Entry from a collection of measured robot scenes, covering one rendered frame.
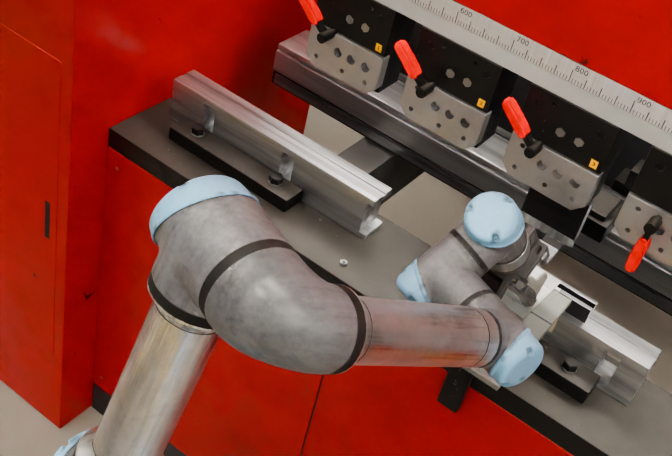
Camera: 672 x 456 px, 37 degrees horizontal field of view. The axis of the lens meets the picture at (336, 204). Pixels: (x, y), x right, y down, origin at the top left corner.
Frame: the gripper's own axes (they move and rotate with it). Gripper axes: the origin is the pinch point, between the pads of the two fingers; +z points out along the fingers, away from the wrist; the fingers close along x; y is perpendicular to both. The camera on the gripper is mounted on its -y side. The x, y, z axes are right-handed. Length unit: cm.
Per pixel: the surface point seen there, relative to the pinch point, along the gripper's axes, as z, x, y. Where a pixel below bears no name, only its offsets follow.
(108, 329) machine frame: 45, 82, -53
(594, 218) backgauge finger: 17.4, -0.2, 22.6
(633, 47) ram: -30.9, -0.8, 33.7
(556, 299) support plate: 4.5, -5.7, 4.1
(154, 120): 8, 82, -10
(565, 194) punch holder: -11.2, -0.4, 16.0
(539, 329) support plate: -1.0, -7.4, -2.3
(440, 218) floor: 159, 72, 31
